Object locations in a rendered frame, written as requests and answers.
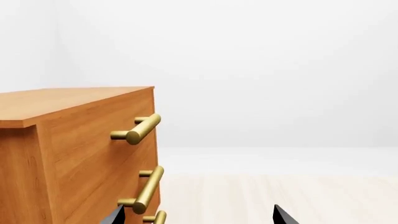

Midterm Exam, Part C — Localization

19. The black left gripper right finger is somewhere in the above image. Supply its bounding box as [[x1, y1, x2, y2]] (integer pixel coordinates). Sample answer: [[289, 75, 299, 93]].
[[273, 203, 300, 224]]

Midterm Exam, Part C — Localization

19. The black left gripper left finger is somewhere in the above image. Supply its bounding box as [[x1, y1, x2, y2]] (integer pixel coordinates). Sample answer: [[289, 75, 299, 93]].
[[101, 203, 126, 224]]

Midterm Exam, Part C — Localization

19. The wooden drawer cabinet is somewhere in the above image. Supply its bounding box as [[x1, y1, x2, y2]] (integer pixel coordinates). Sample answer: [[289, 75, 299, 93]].
[[0, 86, 162, 224]]

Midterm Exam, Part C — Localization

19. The brass bar drawer handle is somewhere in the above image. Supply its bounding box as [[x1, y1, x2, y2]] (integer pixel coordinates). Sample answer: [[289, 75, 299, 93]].
[[142, 210, 167, 224], [110, 113, 162, 146], [117, 166, 165, 215]]

